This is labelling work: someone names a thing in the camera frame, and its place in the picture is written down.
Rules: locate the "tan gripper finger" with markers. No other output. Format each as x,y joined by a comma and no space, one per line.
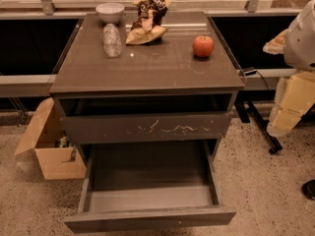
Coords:
276,45
294,97

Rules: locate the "red apple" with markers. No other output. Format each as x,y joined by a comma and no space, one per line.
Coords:
203,46

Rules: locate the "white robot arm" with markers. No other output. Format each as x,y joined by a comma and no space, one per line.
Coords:
299,44

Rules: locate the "dark grey drawer cabinet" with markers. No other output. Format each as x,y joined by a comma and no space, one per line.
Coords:
161,77

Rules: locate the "open bottom drawer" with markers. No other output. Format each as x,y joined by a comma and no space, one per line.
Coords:
150,186

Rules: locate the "scratched upper drawer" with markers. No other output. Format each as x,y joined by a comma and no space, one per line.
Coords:
144,128

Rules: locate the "black metal stand leg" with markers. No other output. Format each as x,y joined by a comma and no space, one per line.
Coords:
247,109

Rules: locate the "black round floor object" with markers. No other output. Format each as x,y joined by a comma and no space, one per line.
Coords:
308,189

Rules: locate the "crumpled brown snack bag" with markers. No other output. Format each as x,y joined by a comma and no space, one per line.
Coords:
147,27

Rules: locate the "clear plastic bottle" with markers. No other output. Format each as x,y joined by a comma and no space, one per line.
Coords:
112,43

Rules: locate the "white ceramic bowl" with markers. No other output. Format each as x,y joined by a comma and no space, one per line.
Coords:
110,13

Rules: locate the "cans inside cardboard box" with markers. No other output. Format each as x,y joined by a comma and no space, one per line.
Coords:
65,143

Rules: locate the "open cardboard box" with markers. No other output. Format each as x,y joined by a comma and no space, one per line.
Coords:
41,135

